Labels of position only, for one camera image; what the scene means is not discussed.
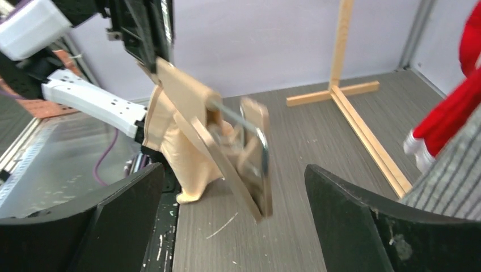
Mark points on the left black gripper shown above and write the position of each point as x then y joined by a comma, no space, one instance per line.
145,27

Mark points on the white slotted cable duct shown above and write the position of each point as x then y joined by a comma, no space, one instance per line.
23,163

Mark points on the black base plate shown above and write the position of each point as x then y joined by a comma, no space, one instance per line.
159,255

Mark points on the red underwear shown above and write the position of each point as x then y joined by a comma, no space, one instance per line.
440,125

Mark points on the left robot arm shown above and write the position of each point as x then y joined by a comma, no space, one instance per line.
33,71

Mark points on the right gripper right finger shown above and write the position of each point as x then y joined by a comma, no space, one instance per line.
359,230

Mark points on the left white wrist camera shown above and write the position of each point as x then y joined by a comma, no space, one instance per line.
31,28

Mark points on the cream underwear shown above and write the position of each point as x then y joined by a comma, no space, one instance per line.
192,166

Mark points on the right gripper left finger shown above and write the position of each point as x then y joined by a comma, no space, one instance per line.
104,230

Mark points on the grey striped underwear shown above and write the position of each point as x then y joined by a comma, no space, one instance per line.
451,186

